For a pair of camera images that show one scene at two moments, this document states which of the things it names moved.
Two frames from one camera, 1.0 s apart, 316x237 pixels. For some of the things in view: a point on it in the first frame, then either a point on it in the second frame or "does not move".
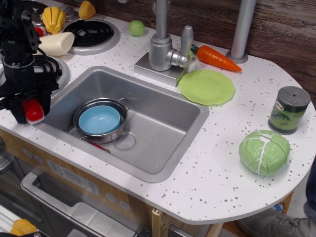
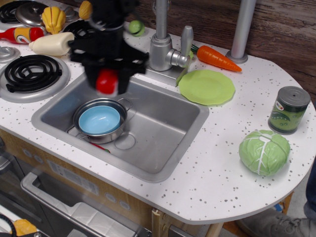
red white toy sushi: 33,110 → 106,83
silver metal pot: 102,120 does not move
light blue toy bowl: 99,120 does not move
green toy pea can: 289,109 does not move
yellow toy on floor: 21,226 does not move
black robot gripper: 22,83 → 106,48
